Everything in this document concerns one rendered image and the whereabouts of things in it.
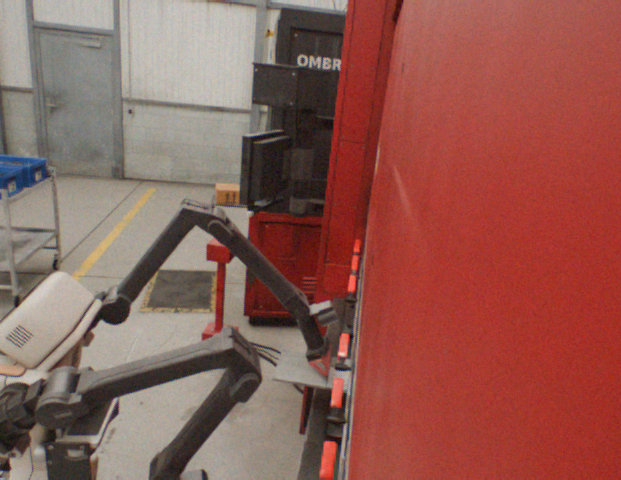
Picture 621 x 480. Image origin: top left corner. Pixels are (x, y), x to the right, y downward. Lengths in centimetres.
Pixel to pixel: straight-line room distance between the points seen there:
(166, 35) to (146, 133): 152
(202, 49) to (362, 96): 614
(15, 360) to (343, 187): 153
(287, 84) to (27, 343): 166
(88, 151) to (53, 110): 76
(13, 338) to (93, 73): 743
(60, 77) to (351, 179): 686
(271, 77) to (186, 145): 598
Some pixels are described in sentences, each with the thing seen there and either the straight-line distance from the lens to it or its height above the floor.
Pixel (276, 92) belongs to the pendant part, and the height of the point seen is 182.
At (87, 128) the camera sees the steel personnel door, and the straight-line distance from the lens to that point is 864.
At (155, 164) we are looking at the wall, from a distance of 851.
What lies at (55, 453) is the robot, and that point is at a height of 102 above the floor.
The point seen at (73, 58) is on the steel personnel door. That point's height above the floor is 179.
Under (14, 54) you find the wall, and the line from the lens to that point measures 895.
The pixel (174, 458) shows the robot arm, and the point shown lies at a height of 105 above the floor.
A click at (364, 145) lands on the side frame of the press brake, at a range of 227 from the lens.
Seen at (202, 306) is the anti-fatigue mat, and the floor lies 1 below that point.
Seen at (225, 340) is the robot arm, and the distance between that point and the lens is 105.
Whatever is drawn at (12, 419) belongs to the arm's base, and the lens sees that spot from 120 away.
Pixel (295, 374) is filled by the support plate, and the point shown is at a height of 100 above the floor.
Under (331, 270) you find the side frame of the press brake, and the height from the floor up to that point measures 102.
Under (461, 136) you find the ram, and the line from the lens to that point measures 19.
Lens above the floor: 191
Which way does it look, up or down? 19 degrees down
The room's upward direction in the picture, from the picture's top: 6 degrees clockwise
